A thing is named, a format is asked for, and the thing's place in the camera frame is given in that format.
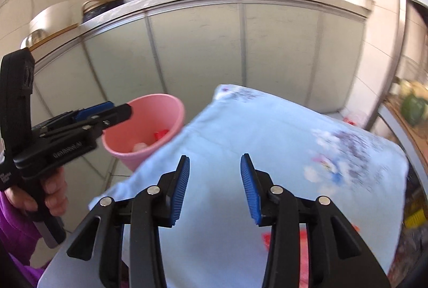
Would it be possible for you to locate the steel bowl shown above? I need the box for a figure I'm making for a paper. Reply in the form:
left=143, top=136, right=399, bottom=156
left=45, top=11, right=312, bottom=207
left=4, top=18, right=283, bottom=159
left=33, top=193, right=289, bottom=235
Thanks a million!
left=21, top=29, right=49, bottom=49

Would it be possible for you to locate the dark blue pot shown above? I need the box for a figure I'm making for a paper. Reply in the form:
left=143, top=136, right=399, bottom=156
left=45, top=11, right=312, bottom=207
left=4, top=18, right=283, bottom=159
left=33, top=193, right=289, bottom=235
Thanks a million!
left=82, top=0, right=127, bottom=24

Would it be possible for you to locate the light blue floral cloth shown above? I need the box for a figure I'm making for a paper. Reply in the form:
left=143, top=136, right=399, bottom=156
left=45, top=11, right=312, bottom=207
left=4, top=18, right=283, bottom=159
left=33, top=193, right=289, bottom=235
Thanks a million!
left=89, top=84, right=410, bottom=288

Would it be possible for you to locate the white plastic bag red print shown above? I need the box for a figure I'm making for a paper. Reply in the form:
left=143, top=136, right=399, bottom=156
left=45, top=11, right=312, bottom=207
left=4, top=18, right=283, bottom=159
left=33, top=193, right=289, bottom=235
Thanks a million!
left=341, top=109, right=368, bottom=128

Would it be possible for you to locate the pink plastic bucket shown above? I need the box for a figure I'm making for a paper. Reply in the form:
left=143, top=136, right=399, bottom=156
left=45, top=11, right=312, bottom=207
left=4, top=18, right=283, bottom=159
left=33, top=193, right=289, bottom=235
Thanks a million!
left=101, top=93, right=186, bottom=172

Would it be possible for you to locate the stainless steel shelf rack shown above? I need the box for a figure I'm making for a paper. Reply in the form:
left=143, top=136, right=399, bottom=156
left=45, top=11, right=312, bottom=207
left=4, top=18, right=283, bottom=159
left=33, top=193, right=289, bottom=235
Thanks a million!
left=368, top=0, right=428, bottom=288

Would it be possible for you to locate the person's left forearm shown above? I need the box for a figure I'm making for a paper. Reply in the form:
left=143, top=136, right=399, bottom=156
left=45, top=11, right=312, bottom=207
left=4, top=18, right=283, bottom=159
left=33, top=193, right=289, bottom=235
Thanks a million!
left=0, top=189, right=51, bottom=278

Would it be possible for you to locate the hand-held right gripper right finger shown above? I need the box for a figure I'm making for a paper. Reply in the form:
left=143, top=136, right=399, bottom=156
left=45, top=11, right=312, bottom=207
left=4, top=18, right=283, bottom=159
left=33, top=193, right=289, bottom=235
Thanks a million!
left=241, top=153, right=390, bottom=288

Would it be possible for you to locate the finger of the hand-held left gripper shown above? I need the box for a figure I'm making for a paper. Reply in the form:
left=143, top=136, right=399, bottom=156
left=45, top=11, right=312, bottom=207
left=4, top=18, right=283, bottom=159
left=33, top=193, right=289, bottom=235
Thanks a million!
left=33, top=101, right=115, bottom=132
left=40, top=103, right=133, bottom=141

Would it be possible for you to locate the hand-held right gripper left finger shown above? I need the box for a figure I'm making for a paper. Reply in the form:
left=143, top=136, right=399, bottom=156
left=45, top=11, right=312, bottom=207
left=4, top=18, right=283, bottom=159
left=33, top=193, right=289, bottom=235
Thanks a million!
left=67, top=155, right=190, bottom=288

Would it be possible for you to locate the green round squash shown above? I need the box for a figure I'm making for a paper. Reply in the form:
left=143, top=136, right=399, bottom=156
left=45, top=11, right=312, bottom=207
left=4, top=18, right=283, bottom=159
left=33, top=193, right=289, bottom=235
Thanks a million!
left=401, top=96, right=428, bottom=126

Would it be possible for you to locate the pale napa cabbage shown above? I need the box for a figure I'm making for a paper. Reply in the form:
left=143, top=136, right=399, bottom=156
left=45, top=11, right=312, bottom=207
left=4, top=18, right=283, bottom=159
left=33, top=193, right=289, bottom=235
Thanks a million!
left=398, top=79, right=423, bottom=97

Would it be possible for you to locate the person's left hand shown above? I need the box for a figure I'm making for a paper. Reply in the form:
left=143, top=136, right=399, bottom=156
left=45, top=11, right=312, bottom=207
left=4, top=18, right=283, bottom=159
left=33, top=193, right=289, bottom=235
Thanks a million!
left=12, top=169, right=69, bottom=218

